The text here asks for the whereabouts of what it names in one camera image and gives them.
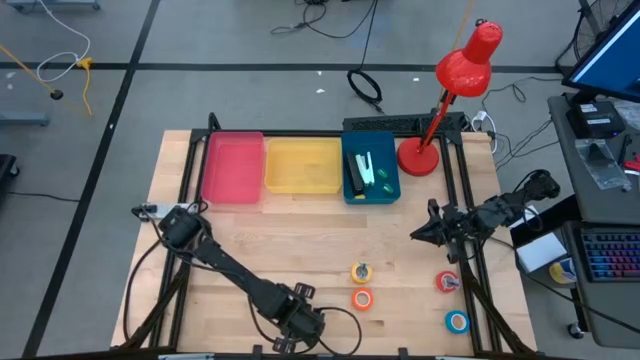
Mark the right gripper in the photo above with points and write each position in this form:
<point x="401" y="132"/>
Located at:
<point x="460" y="225"/>

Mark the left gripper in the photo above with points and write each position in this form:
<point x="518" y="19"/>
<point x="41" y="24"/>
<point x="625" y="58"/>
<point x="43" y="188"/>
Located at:
<point x="302" y="320"/>

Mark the purple staple remover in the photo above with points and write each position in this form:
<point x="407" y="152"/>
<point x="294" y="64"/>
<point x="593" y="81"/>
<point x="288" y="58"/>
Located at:
<point x="451" y="283"/>

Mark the orange tape roll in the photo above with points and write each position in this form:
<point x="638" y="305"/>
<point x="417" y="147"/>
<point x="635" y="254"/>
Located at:
<point x="354" y="299"/>

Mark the green staple remover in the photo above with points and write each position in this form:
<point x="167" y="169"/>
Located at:
<point x="388" y="189"/>
<point x="382" y="173"/>

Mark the yellow tape roll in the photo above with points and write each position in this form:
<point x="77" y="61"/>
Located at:
<point x="354" y="276"/>

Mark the black binder clip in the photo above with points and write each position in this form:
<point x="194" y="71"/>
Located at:
<point x="362" y="270"/>

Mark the blue tape roll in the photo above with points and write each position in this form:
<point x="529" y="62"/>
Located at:
<point x="448" y="322"/>

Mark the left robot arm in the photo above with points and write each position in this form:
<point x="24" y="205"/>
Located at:
<point x="235" y="271"/>

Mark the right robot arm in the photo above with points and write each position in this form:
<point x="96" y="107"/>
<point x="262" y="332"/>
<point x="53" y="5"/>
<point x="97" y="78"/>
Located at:
<point x="505" y="212"/>

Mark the red tape roll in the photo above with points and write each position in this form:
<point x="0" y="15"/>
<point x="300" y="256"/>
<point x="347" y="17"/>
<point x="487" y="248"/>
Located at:
<point x="439" y="282"/>

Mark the mint white stapler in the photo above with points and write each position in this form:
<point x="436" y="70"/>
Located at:
<point x="366" y="167"/>

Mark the black stapler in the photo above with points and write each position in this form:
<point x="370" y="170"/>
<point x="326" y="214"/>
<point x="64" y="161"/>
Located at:
<point x="355" y="174"/>

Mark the blue plastic bin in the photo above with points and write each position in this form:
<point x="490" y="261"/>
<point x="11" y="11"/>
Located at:
<point x="385" y="150"/>

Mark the white cardboard box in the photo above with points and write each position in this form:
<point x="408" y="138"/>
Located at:
<point x="542" y="252"/>

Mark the white power adapter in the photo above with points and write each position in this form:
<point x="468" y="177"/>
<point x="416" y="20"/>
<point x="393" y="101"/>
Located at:
<point x="481" y="120"/>

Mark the yellow and blue roll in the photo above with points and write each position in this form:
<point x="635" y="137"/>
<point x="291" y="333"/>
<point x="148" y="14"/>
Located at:
<point x="562" y="271"/>

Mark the yellow plastic bin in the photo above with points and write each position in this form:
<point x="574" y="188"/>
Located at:
<point x="302" y="165"/>

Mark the grey side desk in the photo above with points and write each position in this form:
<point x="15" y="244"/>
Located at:
<point x="595" y="205"/>

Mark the red desk lamp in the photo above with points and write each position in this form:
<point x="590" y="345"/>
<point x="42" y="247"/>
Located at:
<point x="467" y="70"/>

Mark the pink plastic bin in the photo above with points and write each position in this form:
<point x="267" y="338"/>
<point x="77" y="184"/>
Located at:
<point x="232" y="167"/>

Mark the backlit colourful keyboard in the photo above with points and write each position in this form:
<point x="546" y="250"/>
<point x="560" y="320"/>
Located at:
<point x="612" y="255"/>

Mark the clear plastic bag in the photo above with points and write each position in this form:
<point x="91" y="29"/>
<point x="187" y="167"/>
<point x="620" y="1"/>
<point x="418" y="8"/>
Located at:
<point x="600" y="160"/>

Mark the black mini computer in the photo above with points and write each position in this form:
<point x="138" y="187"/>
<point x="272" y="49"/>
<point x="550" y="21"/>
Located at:
<point x="595" y="120"/>

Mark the black marker pen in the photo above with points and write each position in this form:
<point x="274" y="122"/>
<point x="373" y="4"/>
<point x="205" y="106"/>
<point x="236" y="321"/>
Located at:
<point x="625" y="150"/>

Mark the red hand tool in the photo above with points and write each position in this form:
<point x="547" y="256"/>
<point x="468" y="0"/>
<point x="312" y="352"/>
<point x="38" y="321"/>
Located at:
<point x="632" y="164"/>

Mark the computer monitor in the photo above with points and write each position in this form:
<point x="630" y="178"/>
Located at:
<point x="607" y="60"/>

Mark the black floor fan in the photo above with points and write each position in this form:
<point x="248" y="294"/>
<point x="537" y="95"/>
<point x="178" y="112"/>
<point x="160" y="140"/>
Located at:
<point x="595" y="25"/>

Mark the black chair base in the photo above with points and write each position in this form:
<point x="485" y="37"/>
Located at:
<point x="6" y="167"/>

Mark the black floor puck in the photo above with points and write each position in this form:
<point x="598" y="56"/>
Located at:
<point x="56" y="94"/>

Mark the grey cart leg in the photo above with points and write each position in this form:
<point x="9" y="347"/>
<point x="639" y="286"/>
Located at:
<point x="50" y="4"/>
<point x="22" y="119"/>

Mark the black aluminium table frame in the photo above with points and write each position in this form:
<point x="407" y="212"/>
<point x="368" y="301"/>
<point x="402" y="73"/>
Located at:
<point x="305" y="134"/>

